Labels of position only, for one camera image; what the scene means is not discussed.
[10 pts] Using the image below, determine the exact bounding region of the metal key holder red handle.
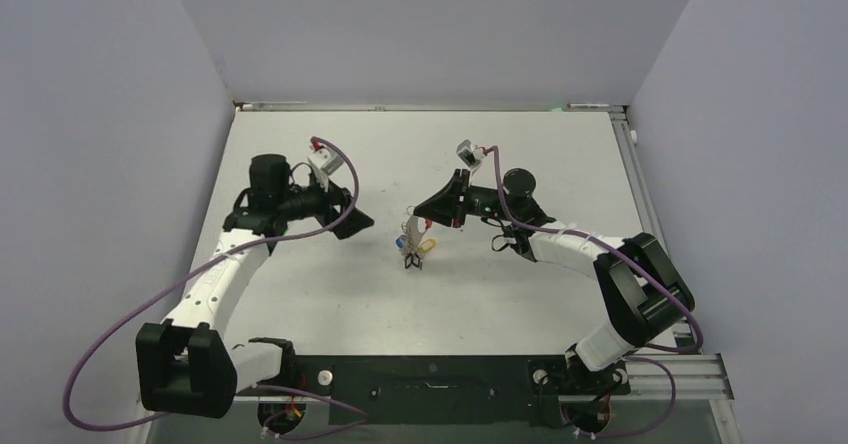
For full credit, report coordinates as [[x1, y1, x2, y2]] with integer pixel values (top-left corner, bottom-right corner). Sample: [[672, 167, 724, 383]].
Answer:
[[396, 208, 433, 269]]

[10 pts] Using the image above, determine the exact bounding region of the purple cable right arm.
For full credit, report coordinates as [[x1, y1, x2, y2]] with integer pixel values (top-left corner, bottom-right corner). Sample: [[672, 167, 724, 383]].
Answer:
[[486, 146, 705, 441]]

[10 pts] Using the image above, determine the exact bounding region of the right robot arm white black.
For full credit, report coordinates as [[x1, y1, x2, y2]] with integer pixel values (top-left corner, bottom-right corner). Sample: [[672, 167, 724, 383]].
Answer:
[[412, 168, 695, 392]]

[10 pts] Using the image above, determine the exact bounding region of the aluminium frame rail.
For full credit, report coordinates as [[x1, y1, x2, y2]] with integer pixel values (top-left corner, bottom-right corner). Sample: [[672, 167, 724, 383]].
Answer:
[[135, 104, 733, 442]]

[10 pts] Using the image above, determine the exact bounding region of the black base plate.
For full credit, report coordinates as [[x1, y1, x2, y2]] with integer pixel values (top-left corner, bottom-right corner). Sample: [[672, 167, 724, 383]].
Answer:
[[233, 354, 632, 429]]

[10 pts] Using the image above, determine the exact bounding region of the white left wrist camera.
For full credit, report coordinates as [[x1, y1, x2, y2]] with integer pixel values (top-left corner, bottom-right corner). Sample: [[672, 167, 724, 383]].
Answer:
[[308, 147, 344, 177]]

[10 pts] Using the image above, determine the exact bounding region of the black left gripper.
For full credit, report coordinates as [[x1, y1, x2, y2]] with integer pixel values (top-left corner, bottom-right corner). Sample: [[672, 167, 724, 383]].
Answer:
[[276, 169, 372, 238]]

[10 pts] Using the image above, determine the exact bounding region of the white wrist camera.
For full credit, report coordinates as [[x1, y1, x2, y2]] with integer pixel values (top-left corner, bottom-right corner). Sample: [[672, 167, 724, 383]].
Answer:
[[308, 147, 344, 177], [456, 139, 488, 170]]

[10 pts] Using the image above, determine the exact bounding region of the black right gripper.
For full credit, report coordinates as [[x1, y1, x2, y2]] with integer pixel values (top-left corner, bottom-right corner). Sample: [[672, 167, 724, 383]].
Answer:
[[414, 168, 517, 230]]

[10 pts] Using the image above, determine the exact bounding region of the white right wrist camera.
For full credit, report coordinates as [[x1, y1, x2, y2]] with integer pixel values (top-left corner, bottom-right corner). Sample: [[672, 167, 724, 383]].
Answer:
[[456, 139, 488, 170]]

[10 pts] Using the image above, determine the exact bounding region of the yellow key tag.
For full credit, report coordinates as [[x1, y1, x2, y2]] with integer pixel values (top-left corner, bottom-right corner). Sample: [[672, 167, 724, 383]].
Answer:
[[418, 238, 437, 254]]

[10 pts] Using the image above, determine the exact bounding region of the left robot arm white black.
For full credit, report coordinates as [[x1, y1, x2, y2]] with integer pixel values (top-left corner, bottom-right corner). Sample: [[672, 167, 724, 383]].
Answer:
[[135, 145, 374, 418]]

